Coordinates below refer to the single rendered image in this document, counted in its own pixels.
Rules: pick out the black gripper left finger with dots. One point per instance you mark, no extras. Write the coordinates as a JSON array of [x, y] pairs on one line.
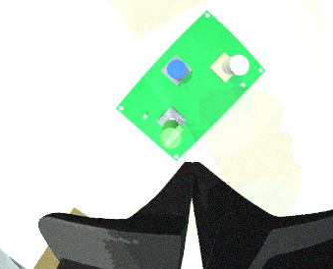
[[153, 238]]

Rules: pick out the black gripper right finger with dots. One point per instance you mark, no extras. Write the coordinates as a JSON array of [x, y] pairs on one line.
[[233, 233]]

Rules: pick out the green circuit board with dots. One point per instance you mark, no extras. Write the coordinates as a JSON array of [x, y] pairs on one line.
[[204, 72]]

